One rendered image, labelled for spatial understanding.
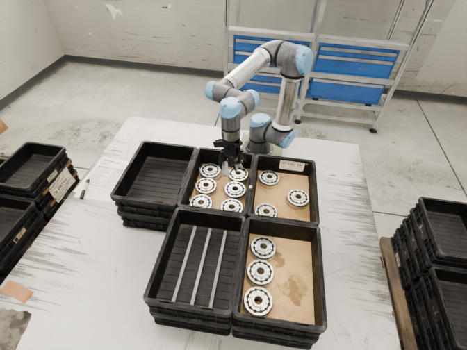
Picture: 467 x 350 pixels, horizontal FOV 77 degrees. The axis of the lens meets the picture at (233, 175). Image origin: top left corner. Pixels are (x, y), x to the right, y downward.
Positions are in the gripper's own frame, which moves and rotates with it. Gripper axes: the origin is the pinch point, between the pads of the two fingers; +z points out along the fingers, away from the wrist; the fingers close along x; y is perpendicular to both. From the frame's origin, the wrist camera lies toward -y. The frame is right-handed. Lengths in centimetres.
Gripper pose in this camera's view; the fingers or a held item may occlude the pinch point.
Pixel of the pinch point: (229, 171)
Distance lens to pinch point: 128.9
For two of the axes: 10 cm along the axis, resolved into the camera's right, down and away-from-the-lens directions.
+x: 8.1, -4.2, 4.1
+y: 5.8, 5.6, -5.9
